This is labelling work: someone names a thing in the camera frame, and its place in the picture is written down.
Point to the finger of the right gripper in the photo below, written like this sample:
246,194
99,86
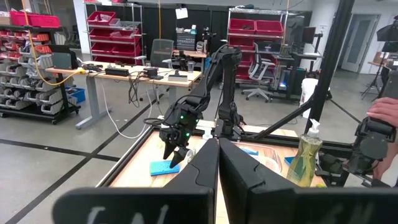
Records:
168,148
180,155

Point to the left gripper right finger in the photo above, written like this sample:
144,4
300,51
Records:
242,177

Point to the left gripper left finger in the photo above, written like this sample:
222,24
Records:
199,174

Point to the light blue sponge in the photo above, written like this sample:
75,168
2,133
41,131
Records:
250,152
161,168

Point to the clear green dish soap bottle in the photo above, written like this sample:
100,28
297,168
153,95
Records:
303,161
207,134

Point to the dark blue sponge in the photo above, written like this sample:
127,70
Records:
289,160

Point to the person's forearm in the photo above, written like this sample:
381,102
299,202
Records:
387,161

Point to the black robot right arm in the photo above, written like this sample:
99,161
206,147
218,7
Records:
230,77

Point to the clear low plastic bin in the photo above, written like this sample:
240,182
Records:
267,155

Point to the grey mesh office chair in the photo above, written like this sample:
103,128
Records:
161,51

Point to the wooden desk with grey legs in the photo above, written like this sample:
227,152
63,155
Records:
124,73

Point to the black power strip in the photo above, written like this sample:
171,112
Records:
116,71

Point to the white office chair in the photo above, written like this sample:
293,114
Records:
259,71

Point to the white paper towel roll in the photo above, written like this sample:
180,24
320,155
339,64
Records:
308,93

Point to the blue plastic crate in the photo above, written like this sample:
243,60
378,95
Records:
76,95

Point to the white paper sign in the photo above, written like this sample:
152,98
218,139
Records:
181,13

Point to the black desk with computer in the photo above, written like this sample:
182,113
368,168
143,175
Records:
295,71

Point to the person's hand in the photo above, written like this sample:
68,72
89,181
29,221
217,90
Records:
385,110

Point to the black rack of small bins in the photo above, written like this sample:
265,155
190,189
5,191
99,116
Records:
25,81

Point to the red plastic storage bin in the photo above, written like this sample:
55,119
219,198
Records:
45,21
20,18

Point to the grey door with glass panel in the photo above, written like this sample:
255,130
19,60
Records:
359,40

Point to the black studio light on tripod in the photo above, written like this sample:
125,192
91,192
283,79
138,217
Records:
387,34

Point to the black diagonal frame brace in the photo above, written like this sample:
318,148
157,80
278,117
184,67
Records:
280,122

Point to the black rig upright post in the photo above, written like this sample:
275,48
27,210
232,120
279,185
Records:
333,46

